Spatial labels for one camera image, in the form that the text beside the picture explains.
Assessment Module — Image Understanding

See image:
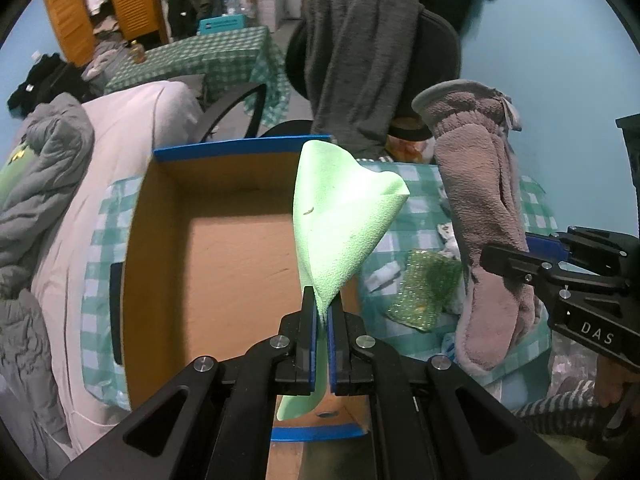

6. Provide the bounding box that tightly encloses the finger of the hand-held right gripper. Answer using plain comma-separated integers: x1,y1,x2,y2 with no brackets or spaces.
525,226,640,273
480,243,633,306

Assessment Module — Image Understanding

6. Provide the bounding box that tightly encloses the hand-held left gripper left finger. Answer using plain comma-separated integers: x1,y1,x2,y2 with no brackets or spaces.
59,285,321,480

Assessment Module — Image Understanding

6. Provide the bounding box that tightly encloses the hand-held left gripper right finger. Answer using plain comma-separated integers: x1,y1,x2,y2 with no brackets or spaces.
327,294,581,480

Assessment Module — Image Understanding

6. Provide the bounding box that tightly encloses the grey-brown fleece mitten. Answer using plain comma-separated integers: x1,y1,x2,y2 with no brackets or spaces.
411,79,543,377

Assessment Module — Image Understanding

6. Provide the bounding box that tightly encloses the cardboard box with blue outside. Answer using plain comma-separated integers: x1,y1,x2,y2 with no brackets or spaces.
109,134,373,442

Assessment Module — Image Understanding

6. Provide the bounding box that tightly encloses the light green cloth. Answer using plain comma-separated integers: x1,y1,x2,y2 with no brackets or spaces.
276,140,411,422

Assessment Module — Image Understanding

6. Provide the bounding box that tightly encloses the person's right hand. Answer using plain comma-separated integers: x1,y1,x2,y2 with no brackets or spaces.
594,352,631,408

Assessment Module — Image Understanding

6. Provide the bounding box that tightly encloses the white patterned rag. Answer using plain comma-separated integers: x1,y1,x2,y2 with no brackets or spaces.
436,221,463,261

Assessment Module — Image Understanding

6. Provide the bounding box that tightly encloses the white crumpled rag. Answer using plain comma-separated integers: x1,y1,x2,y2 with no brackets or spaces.
364,264,402,295

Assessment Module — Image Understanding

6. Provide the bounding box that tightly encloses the dark cabinet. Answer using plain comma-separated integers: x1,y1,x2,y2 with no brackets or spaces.
616,115,640,241

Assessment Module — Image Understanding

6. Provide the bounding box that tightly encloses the green checked plastic tablecloth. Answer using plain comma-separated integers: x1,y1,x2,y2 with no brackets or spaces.
80,157,558,411

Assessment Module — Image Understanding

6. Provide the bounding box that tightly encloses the black office chair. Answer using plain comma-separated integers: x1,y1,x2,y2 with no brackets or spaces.
197,0,462,143

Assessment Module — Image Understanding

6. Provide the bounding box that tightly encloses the grey towel on chair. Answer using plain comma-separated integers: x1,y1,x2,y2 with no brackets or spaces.
301,0,426,161

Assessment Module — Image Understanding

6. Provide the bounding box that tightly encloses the white duvet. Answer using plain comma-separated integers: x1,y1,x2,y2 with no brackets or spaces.
30,81,203,461

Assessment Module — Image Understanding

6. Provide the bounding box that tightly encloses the table with green checked cloth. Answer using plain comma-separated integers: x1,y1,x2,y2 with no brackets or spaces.
102,26,291,128

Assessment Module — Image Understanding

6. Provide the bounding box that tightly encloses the grey quilt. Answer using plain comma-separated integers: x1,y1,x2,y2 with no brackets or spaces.
0,92,96,476

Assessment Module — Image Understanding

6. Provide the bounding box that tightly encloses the small blue box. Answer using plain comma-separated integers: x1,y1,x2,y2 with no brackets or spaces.
197,14,247,36

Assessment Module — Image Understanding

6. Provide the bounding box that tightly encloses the green printed pillow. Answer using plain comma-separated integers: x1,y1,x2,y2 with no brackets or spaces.
0,144,32,198

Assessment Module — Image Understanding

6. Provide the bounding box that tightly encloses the grey clothes pile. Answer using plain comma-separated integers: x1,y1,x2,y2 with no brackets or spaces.
80,15,133,81

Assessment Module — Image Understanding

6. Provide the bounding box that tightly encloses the black clothing heap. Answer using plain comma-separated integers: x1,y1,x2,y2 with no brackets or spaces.
7,52,103,111

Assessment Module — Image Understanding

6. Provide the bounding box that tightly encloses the orange wooden wardrobe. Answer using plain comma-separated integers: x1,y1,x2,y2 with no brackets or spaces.
41,0,168,66

